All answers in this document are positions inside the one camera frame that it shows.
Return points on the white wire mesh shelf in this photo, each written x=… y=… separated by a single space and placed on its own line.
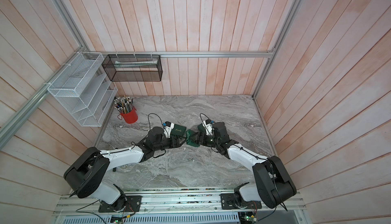
x=84 y=93

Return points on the pencils bundle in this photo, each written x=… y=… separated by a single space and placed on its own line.
x=124 y=104

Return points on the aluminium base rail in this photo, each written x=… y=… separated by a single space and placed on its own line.
x=175 y=200

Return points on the black mesh basket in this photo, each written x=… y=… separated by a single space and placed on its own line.
x=133 y=67

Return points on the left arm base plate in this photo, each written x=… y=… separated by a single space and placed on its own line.
x=128 y=203

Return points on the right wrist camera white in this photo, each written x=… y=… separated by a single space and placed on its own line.
x=208 y=126

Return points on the left green jewelry box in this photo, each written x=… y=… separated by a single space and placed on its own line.
x=177 y=130

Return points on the green jewelry box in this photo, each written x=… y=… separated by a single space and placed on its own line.
x=177 y=130
x=201 y=128

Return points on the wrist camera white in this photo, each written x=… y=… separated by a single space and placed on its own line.
x=208 y=126
x=168 y=127

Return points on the red pencil cup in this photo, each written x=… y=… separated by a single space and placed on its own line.
x=129 y=118

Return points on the right green jewelry box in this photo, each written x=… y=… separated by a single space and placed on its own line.
x=201 y=128

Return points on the aluminium frame rail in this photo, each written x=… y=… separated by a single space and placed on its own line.
x=194 y=54

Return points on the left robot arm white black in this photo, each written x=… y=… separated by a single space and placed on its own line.
x=85 y=175

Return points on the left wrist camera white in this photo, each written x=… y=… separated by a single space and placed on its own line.
x=168 y=127

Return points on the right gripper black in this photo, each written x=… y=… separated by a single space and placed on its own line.
x=201 y=135

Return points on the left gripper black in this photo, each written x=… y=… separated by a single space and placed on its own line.
x=177 y=144

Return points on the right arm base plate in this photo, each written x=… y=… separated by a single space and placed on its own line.
x=231 y=201

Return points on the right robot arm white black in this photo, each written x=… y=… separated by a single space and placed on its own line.
x=273 y=185

